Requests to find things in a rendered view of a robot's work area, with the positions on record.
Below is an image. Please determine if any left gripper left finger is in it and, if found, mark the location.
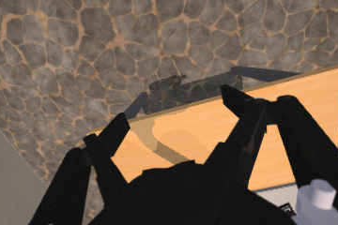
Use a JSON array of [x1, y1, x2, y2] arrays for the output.
[[28, 112, 147, 225]]

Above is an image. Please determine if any black rectangular nest pad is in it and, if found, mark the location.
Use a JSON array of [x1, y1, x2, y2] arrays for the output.
[[279, 202, 296, 217]]

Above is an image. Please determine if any grey base plate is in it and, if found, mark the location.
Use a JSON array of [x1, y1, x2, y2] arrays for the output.
[[252, 182, 298, 212]]

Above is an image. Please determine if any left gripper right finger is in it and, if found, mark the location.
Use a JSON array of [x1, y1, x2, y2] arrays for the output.
[[177, 84, 338, 225]]

